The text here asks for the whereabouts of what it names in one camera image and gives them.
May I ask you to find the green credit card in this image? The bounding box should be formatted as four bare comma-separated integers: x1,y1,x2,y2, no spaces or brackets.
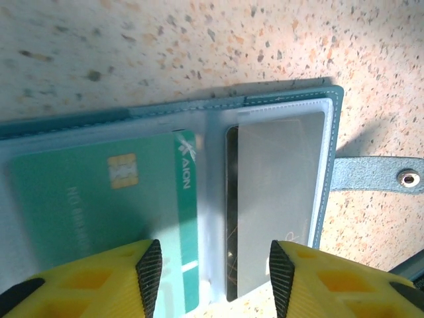
8,129,199,314

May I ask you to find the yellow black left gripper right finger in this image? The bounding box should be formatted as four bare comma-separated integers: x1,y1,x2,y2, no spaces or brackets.
268,240,424,318

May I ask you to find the silver credit card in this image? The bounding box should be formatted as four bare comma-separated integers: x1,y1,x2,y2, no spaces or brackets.
237,111,327,297

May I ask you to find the teal leather card holder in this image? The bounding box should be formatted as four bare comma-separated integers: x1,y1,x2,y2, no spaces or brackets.
0,85,424,318

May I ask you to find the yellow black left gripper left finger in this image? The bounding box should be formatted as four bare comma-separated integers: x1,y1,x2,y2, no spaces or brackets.
0,238,163,318

